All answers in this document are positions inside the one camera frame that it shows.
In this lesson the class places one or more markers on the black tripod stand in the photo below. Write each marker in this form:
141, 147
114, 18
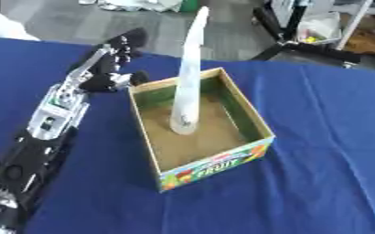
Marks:
297, 36

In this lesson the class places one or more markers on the clear plastic bag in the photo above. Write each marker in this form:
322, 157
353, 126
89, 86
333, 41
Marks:
320, 28

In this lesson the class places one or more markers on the open cardboard box printed front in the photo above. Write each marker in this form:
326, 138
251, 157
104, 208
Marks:
201, 134

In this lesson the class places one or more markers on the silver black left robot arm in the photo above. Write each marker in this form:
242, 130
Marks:
41, 137

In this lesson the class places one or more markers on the white crumpled bag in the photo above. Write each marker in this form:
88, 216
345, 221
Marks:
137, 4

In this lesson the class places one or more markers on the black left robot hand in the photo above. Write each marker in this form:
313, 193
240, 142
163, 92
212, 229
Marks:
106, 65

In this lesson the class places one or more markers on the white object at table edge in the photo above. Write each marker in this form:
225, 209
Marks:
4, 27

